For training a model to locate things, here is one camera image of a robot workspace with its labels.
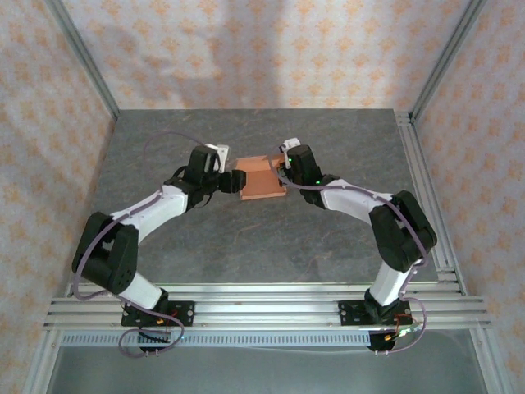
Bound salmon orange paper box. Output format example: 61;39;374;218
236;153;287;202

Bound aluminium mounting rails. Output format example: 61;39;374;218
43;282;493;332

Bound grey metal sheet panel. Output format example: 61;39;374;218
44;346;489;394

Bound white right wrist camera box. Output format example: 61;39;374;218
280;137;301;169

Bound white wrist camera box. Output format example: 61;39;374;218
280;137;301;169
204;142;230;173

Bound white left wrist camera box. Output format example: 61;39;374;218
204;142;230;173

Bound aluminium side rail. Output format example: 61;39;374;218
394;110;468;296

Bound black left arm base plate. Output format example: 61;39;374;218
121;300;196;328

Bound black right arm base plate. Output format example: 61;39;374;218
337;299;413;328

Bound slotted grey cable duct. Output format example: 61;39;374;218
59;331;372;348

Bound aluminium frame post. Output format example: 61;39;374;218
44;0;121;122
409;0;489;122

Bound black electronics bracket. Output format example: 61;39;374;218
137;328;173;356
367;327;422;355

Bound aluminium frame leg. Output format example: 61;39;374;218
469;328;506;394
22;330;62;394

